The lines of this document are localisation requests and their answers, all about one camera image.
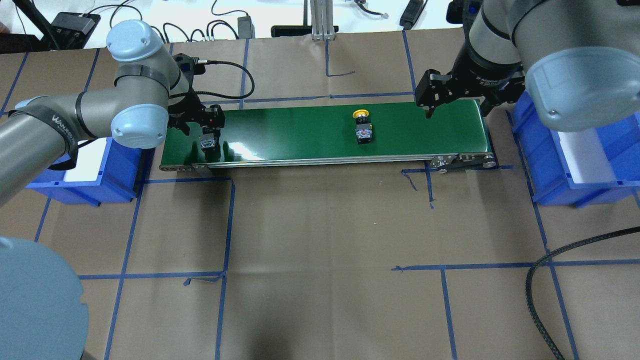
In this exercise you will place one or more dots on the red push button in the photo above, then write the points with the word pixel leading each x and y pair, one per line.
pixel 208 142

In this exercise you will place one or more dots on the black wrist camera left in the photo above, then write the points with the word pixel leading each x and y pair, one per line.
pixel 190 65

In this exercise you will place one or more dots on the aluminium frame post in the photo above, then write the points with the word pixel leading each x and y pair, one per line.
pixel 322 20

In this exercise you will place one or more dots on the yellow push button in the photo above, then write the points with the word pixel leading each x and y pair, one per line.
pixel 363 127

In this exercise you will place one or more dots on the white foam pad right bin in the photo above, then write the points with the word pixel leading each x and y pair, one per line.
pixel 585 157

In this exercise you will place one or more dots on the blue bin right side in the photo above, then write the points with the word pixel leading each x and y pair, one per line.
pixel 553 184

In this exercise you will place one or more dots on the blue bin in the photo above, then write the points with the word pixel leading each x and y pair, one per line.
pixel 106 173
pixel 553 184

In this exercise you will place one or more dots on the green conveyor belt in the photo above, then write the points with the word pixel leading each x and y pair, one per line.
pixel 325 134

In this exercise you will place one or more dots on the blue bin left side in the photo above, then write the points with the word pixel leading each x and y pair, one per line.
pixel 106 173

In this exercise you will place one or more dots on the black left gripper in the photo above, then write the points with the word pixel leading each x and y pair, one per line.
pixel 191 108

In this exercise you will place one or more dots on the black power adapter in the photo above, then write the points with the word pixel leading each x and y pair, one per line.
pixel 245 28

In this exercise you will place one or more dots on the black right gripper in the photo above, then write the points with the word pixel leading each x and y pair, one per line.
pixel 484 70

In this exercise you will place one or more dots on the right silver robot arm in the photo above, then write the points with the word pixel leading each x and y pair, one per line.
pixel 578 60

